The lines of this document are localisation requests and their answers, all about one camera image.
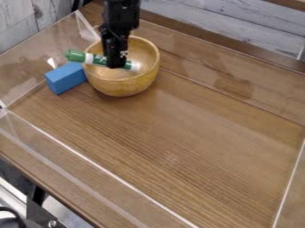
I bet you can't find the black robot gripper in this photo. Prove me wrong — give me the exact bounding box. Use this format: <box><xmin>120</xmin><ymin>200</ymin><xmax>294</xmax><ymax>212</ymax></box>
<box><xmin>100</xmin><ymin>0</ymin><xmax>140</xmax><ymax>69</ymax></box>

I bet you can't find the green white dry-erase marker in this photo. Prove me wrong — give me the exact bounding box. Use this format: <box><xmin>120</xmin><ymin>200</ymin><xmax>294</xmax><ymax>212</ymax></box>
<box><xmin>64</xmin><ymin>49</ymin><xmax>142</xmax><ymax>71</ymax></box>

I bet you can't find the brown wooden bowl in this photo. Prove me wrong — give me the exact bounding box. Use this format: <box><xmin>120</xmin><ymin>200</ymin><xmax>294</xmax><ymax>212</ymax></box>
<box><xmin>81</xmin><ymin>36</ymin><xmax>160</xmax><ymax>97</ymax></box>

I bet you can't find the blue rectangular block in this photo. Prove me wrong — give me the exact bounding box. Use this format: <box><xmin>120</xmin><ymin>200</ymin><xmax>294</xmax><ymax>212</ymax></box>
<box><xmin>45</xmin><ymin>62</ymin><xmax>87</xmax><ymax>95</ymax></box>

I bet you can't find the black table leg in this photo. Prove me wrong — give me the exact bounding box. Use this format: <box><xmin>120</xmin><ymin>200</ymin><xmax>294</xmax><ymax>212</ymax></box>
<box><xmin>31</xmin><ymin>185</ymin><xmax>47</xmax><ymax>206</ymax></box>

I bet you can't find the clear acrylic corner bracket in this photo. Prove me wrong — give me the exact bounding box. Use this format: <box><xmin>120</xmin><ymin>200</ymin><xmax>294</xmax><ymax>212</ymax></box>
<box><xmin>75</xmin><ymin>11</ymin><xmax>102</xmax><ymax>42</ymax></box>

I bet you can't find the clear acrylic tray wall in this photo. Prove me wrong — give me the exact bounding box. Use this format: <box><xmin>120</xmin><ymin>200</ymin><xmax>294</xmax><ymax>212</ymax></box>
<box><xmin>0</xmin><ymin>101</ymin><xmax>199</xmax><ymax>228</ymax></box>

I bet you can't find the black cable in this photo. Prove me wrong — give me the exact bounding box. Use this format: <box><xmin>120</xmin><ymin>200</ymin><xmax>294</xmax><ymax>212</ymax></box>
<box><xmin>0</xmin><ymin>207</ymin><xmax>27</xmax><ymax>228</ymax></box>

